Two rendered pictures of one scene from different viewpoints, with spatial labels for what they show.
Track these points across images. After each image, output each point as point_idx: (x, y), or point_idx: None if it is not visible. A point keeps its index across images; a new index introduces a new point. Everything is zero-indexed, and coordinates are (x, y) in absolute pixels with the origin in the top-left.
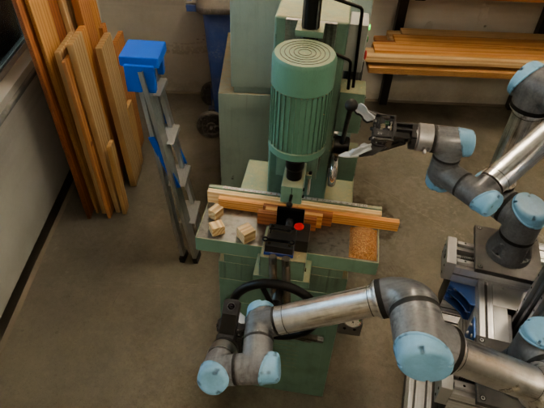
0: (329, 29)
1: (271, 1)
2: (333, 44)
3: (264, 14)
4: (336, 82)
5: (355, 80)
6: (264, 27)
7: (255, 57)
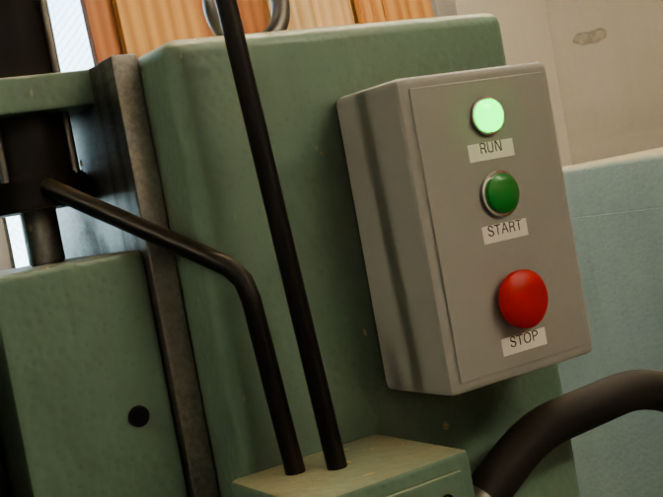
0: (104, 96)
1: (632, 251)
2: (129, 174)
3: (619, 304)
4: (222, 418)
5: (418, 444)
6: (629, 358)
7: (624, 477)
